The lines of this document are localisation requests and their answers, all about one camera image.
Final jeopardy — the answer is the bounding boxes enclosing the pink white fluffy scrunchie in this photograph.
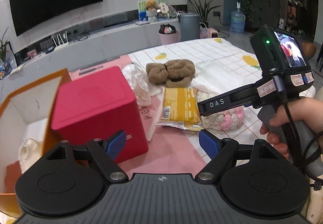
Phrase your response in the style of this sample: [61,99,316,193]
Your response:
[201,107,245,131]

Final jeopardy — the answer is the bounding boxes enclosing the yellow snack packet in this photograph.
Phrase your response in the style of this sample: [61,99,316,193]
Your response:
[155,88,202,131]

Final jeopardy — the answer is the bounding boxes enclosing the white tissue wad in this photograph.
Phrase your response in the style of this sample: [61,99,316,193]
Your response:
[191,79,227,101]

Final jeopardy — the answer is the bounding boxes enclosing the brown plush slippers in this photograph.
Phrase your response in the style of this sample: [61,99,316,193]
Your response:
[146,59,195,88]

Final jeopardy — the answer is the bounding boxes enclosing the person's right hand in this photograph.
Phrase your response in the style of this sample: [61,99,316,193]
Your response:
[259,97,323,160]

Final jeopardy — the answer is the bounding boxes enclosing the red Wonderlab box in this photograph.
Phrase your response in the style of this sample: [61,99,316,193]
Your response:
[51,66,148,163]

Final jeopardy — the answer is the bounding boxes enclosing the pink paper placemat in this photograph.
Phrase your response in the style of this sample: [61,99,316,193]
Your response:
[68,55,215,180]

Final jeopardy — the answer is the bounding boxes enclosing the blue water bottle jug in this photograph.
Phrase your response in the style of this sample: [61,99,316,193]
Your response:
[229,2,246,34]

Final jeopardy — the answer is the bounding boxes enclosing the small pink heater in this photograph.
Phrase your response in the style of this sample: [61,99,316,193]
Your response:
[200,22,219,39]

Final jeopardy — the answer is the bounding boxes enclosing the clear plastic bag bundle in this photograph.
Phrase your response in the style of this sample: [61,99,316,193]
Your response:
[122,63,152,107]

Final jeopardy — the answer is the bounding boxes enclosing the orange cardboard box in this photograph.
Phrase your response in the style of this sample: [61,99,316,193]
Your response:
[1,69,71,218]

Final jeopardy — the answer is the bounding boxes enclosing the tall leafy floor plant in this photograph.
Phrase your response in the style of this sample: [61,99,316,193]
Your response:
[187,0,221,27]

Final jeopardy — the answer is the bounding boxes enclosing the grey-blue trash can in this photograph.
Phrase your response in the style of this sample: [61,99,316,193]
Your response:
[178,13,200,42]

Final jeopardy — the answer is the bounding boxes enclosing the grey TV console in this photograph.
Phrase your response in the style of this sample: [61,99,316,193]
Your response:
[1,19,180,97]

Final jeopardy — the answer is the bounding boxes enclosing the pink waste bin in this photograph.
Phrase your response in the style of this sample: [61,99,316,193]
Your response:
[159,24,179,45]

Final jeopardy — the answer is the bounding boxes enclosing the white wifi router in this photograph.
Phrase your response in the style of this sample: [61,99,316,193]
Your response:
[51,31,69,50]

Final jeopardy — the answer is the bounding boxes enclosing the potted green plant left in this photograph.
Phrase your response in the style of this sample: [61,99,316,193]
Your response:
[0,28,18,79]

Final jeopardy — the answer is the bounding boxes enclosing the teddy bear on console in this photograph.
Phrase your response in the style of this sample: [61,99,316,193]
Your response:
[146,0,157,22]

